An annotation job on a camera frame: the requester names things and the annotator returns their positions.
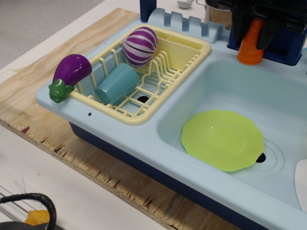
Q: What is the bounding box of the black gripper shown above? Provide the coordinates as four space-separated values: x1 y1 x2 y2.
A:
219 0 307 50

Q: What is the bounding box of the orange toy carrot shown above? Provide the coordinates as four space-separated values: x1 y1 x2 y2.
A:
237 18 264 65

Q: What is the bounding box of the lime green plastic plate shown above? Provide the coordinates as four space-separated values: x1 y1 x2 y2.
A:
181 110 264 172

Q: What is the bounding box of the dark blue faucet block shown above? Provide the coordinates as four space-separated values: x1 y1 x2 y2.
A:
227 27 307 66

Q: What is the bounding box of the stainless steel pot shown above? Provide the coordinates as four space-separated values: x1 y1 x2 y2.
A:
196 0 232 30

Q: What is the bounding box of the light blue toy sink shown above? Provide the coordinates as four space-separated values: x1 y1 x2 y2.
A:
36 8 307 230

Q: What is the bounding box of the purple striped toy onion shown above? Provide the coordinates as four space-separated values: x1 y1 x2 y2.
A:
121 26 158 67

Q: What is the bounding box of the cream plastic dish rack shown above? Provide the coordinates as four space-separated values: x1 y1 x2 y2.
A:
70 25 211 125

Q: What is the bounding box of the teal plastic cup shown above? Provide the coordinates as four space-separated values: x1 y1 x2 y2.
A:
96 63 141 104

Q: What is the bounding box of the white object at right edge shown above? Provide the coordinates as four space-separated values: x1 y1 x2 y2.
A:
295 159 307 212

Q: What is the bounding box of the purple toy eggplant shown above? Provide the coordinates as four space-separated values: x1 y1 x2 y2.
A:
48 54 92 103

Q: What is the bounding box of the plywood board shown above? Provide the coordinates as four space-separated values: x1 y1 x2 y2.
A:
0 8 242 230

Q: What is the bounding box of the yellow object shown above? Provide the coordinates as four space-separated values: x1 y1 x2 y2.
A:
24 210 50 226

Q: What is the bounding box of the black braided cable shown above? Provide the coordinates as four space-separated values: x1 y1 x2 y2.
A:
0 193 57 230

